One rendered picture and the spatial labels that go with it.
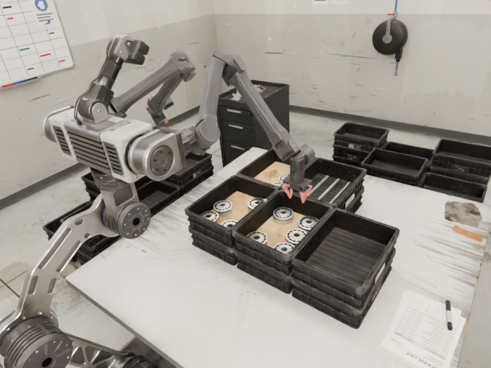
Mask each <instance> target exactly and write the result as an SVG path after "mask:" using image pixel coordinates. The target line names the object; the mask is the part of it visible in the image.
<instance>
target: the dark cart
mask: <svg viewBox="0 0 491 368"><path fill-rule="evenodd" d="M251 83H252V84H253V85H259V84H260V85H262V86H264V87H266V89H265V90H263V92H261V93H259V95H260V96H261V97H262V99H263V100H264V102H265V103H266V105H267V106H268V107H269V109H270V111H271V112H272V114H274V116H275V118H276V119H277V121H278V122H279V123H280V124H281V125H282V126H283V127H284V128H285V129H286V130H287V132H288V133H289V84H284V83H272V82H266V81H260V80H251ZM236 90H237V89H236V88H233V89H230V90H228V91H226V92H224V93H222V94H220V95H219V98H218V106H217V111H216V118H217V124H218V128H219V130H220V137H219V141H220V147H221V157H222V164H223V168H224V167H225V166H226V165H227V164H229V163H231V162H232V161H234V160H235V159H236V158H238V157H239V156H241V155H242V154H244V153H245V152H246V151H248V150H250V149H251V148H252V147H257V148H261V149H264V150H269V149H271V148H272V146H273V144H272V143H271V141H270V140H269V137H268V135H267V133H266V131H265V130H264V129H263V127H262V125H261V124H260V122H259V121H258V120H257V119H256V117H255V115H254V114H253V113H252V111H251V109H250V108H249V107H248V105H247V104H246V102H245V101H244V99H240V100H238V101H236V100H231V99H232V98H233V96H232V94H233V93H235V94H237V92H235V91H236Z"/></svg>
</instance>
